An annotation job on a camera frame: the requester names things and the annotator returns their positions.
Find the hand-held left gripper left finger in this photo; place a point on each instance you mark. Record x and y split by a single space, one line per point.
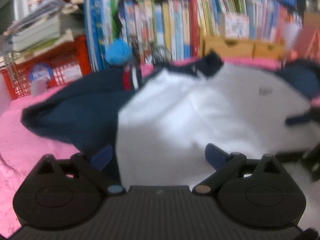
101 157

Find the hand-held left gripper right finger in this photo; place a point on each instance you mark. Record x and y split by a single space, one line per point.
216 156

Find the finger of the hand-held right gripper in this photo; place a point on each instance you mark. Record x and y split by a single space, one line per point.
300 118
311 160

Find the white and navy jacket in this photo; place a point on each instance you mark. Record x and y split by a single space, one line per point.
195 110

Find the pink toy house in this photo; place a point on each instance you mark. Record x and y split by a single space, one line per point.
310 45

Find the pink printed blanket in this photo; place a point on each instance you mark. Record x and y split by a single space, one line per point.
25 135

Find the red plastic crate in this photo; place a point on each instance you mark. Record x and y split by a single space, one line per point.
67 72

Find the wooden drawer box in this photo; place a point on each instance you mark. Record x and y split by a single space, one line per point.
237 47

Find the blue plush ball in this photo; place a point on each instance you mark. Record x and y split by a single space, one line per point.
117 52

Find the white bag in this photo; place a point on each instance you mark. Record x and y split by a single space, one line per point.
5 97

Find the metal bicycle model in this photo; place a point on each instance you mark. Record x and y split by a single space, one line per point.
160 53

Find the row of colourful books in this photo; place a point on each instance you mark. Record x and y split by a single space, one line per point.
175 30

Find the stack of papers and booklets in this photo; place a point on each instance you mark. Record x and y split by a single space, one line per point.
37 30

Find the white plastic frame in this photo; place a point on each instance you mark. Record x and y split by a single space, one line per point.
21 0

